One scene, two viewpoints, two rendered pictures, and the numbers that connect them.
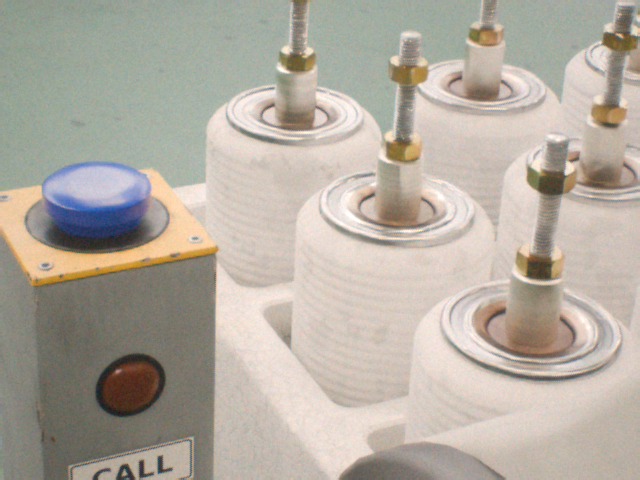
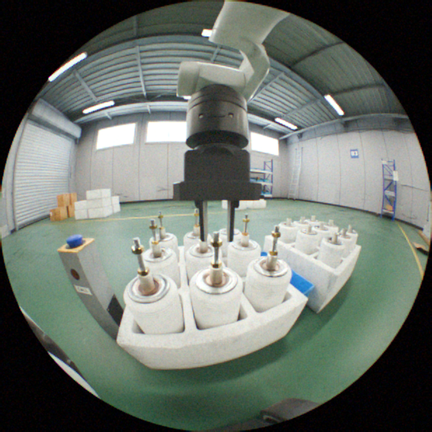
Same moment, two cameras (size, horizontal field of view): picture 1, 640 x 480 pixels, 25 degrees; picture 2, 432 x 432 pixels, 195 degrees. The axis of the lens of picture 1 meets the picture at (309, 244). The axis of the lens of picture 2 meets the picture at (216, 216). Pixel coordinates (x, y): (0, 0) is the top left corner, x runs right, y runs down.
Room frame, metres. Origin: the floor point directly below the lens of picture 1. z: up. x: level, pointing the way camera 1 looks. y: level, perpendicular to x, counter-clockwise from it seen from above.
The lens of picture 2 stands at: (0.39, -0.23, 0.40)
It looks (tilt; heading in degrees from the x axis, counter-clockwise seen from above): 12 degrees down; 10
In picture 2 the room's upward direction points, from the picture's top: straight up
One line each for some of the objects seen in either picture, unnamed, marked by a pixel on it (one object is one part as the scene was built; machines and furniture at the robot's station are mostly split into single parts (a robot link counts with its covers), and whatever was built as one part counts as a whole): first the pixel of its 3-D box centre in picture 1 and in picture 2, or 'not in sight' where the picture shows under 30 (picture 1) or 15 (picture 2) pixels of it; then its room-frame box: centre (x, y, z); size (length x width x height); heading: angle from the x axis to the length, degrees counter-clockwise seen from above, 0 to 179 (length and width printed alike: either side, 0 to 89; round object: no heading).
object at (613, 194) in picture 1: (599, 172); (203, 250); (0.67, -0.15, 0.25); 0.08 x 0.08 x 0.01
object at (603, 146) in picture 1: (603, 149); (203, 245); (0.67, -0.15, 0.26); 0.02 x 0.02 x 0.03
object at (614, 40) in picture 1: (620, 36); not in sight; (0.67, -0.15, 0.32); 0.02 x 0.02 x 0.01; 22
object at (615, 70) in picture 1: (614, 76); not in sight; (0.67, -0.15, 0.30); 0.01 x 0.01 x 0.08
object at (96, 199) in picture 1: (97, 205); (74, 241); (0.48, 0.08, 0.32); 0.04 x 0.04 x 0.02
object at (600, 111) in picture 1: (609, 108); not in sight; (0.67, -0.15, 0.29); 0.02 x 0.02 x 0.01; 22
